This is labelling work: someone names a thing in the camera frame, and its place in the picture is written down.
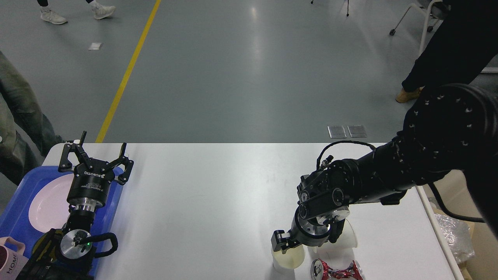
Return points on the white frame chair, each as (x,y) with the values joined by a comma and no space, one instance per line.
(433,11)

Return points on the person in green trousers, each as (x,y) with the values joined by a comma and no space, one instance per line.
(19,107)

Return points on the white paper cup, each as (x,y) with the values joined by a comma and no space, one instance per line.
(290,260)
(347,240)

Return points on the pink ribbed mug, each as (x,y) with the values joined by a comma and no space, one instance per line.
(12,259)

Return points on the pink plate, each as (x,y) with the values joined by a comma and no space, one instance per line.
(49,208)

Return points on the left metal floor socket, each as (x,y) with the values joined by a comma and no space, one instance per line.
(337,132)

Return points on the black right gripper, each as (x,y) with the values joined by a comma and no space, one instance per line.
(310,233)

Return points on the person in tan boots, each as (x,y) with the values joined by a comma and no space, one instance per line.
(462,46)

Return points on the brown paper bag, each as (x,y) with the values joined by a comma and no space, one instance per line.
(467,268)

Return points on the person in plain white sneakers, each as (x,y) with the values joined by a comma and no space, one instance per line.
(99,12)

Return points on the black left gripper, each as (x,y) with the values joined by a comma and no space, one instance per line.
(90,186)

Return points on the beige plastic bin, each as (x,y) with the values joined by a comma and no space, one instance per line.
(456,198)

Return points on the white metal bar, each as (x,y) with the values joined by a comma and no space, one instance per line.
(490,70)

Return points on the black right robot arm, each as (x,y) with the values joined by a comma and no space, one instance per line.
(450,127)

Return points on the aluminium foil sheet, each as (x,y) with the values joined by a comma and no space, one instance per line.
(455,233)

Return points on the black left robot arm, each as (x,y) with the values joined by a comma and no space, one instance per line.
(68,253)

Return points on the right metal floor socket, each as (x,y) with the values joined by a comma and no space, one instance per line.
(357,131)

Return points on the metal floor socket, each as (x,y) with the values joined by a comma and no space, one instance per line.
(357,131)
(337,132)

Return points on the crushed red soda can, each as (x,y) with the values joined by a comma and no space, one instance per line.
(320,270)

